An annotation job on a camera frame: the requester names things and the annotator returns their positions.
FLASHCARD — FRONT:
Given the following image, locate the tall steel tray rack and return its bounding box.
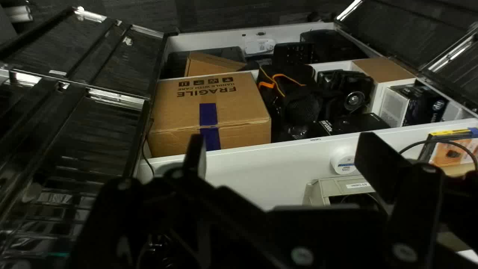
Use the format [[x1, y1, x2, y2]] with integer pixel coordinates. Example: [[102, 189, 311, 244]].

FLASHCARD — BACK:
[[0, 5, 168, 269]]

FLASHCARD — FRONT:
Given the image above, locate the black hard case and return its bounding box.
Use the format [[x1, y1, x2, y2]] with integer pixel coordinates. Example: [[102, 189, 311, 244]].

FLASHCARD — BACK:
[[301, 29, 368, 65]]

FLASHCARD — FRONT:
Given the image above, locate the white tape roll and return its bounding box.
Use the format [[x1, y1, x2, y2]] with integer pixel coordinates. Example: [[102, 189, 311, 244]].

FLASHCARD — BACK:
[[331, 151, 361, 177]]

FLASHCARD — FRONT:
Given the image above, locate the black round fan device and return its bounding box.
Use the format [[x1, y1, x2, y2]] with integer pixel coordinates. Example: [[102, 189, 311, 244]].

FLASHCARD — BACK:
[[316, 69, 378, 135]]

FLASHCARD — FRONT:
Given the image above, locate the cardboard box with blue tape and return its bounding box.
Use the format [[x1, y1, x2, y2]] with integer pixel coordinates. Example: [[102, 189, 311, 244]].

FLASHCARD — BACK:
[[147, 71, 274, 159]]

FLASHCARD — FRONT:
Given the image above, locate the book with yellow blue cover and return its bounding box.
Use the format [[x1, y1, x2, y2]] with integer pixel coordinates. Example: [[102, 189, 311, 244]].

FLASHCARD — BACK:
[[420, 126, 478, 180]]

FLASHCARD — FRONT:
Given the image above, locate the white box with tan lid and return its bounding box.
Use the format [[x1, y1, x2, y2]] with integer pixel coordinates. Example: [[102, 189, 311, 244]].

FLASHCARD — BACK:
[[352, 57, 419, 129]]

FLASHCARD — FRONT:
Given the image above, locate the white metal shelf unit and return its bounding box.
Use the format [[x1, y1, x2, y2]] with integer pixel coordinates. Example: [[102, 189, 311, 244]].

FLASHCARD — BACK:
[[134, 20, 478, 214]]

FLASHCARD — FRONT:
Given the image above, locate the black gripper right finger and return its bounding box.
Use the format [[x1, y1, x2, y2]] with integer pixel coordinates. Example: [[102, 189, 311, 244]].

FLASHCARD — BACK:
[[355, 132, 446, 269]]

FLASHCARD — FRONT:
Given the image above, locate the black cable loop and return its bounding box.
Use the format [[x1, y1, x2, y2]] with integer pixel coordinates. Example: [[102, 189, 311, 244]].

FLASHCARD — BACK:
[[398, 138, 478, 174]]

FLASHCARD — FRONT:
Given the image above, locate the black electronic device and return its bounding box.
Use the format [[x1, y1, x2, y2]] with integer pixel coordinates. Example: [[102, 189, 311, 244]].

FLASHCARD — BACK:
[[259, 65, 326, 144]]

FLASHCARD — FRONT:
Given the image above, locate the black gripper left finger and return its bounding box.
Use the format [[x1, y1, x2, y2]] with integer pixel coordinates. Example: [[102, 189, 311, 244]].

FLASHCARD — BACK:
[[183, 134, 208, 181]]

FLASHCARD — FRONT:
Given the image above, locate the plain brown cardboard box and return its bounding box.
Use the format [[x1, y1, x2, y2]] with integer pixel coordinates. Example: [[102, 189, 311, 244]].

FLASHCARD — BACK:
[[184, 51, 249, 80]]

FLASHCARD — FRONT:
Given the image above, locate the orange cable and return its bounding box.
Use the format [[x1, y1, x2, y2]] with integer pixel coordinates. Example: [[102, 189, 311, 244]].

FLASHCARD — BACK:
[[259, 65, 308, 99]]

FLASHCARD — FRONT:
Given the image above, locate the steel slatted rack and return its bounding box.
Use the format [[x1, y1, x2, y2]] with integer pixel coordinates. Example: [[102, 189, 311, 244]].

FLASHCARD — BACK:
[[337, 0, 478, 111]]

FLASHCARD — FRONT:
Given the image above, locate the black boxy device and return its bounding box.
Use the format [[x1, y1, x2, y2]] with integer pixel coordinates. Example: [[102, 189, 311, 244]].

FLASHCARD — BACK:
[[390, 81, 450, 126]]

